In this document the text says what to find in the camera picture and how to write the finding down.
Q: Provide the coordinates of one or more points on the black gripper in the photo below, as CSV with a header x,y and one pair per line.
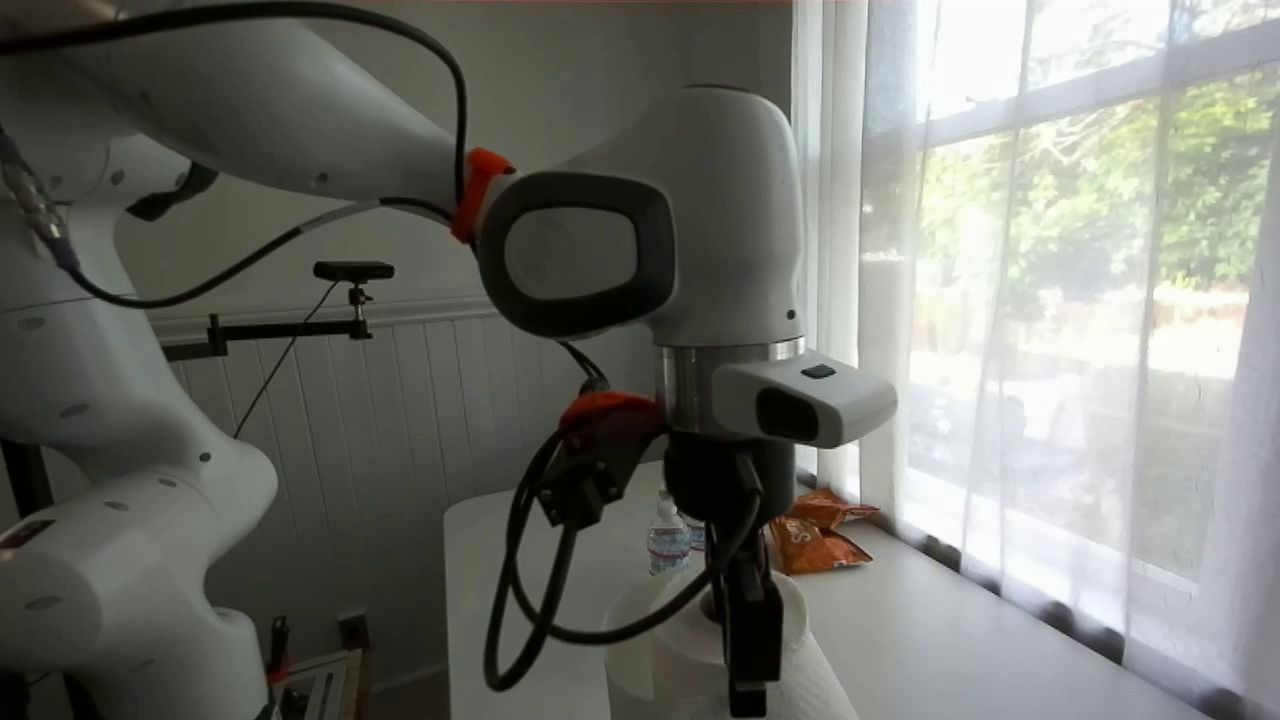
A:
x,y
714,480

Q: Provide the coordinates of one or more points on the white paper towel roll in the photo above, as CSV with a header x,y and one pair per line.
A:
x,y
665,666

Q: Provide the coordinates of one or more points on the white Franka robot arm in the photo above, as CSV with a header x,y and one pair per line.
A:
x,y
707,202

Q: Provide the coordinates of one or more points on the orange chips bag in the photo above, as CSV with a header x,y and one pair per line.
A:
x,y
832,506
818,547

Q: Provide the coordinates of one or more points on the framed picture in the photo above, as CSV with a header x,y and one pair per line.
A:
x,y
324,680

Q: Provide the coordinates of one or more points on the white framed window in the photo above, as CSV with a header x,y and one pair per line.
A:
x,y
1066,266

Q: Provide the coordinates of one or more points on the white sheer curtain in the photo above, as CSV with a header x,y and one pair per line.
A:
x,y
1202,400

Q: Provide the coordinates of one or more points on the black wrist camera orange mount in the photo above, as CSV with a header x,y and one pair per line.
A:
x,y
603,452

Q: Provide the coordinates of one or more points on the wall power outlet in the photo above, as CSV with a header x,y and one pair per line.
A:
x,y
352,630

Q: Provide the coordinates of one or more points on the black stereo camera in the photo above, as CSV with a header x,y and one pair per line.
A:
x,y
352,270

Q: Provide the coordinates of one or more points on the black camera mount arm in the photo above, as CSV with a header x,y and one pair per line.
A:
x,y
282,328

